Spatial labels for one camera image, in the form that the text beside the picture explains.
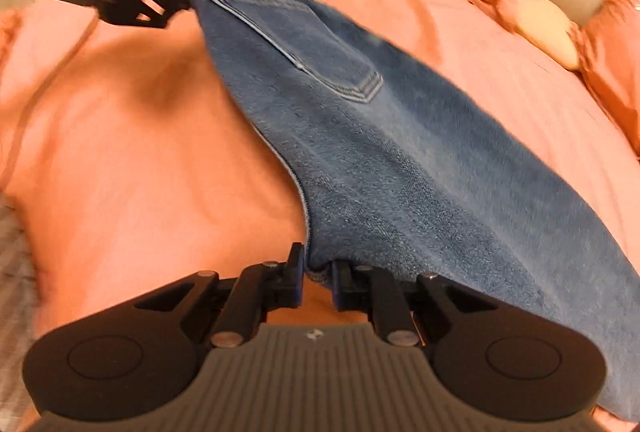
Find yellow cushion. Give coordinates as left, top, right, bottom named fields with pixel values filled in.
left=514, top=0, right=582, bottom=71

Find orange duvet cover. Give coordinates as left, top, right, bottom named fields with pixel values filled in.
left=0, top=0, right=640, bottom=432

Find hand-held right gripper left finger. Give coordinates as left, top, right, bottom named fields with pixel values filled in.
left=134, top=242, right=305, bottom=349

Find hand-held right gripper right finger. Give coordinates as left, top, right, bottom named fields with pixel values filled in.
left=331, top=260, right=482, bottom=347

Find blue denim pants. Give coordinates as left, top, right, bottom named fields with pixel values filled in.
left=184, top=0, right=640, bottom=425

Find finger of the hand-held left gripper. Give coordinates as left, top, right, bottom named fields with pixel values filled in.
left=117, top=0, right=193, bottom=29

